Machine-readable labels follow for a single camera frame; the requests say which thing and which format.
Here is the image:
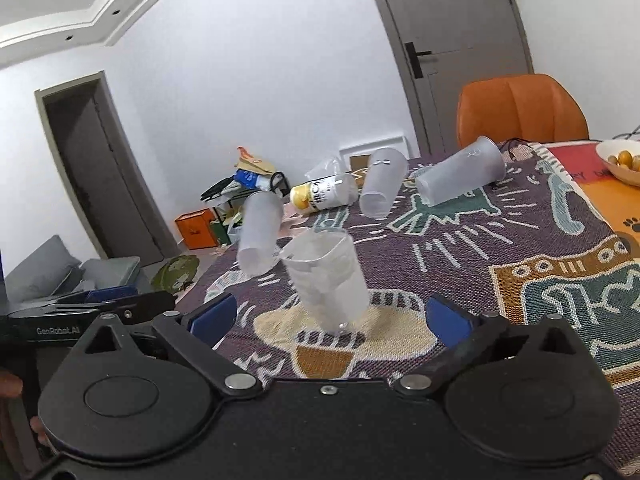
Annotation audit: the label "tall frosted plastic cup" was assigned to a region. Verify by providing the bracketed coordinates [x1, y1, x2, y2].
[238, 191, 283, 278]

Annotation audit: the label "frosted cup lying sideways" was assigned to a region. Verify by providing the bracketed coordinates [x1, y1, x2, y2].
[414, 136, 506, 207]

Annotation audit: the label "frosted cup with markings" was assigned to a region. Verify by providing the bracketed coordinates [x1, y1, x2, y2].
[359, 148, 408, 220]

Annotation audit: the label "grey sofa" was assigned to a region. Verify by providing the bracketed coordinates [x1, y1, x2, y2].
[4, 235, 152, 304]

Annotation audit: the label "green camouflage stool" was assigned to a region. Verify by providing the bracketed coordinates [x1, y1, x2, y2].
[151, 255, 200, 295]

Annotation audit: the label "orange gift bag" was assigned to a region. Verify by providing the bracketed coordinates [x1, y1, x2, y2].
[175, 208, 219, 250]

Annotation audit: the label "patterned woven tablecloth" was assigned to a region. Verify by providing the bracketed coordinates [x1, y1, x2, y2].
[179, 143, 639, 477]

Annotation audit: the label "black shelf rack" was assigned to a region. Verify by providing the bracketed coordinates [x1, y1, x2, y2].
[200, 169, 291, 245]

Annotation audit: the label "dark doorway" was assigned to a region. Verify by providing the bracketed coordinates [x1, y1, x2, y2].
[35, 72, 179, 264]

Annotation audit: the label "orange label drink bottle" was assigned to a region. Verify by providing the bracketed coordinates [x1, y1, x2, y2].
[290, 174, 358, 214]

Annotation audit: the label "orange chair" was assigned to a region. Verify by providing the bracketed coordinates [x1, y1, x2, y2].
[456, 74, 589, 148]

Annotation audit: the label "white bowl of oranges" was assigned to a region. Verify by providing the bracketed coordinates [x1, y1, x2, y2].
[596, 139, 640, 188]

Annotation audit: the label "grey door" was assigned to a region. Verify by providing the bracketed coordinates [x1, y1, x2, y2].
[375, 0, 533, 155]

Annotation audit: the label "black door handle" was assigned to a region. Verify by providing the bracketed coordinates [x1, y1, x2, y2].
[405, 42, 433, 79]

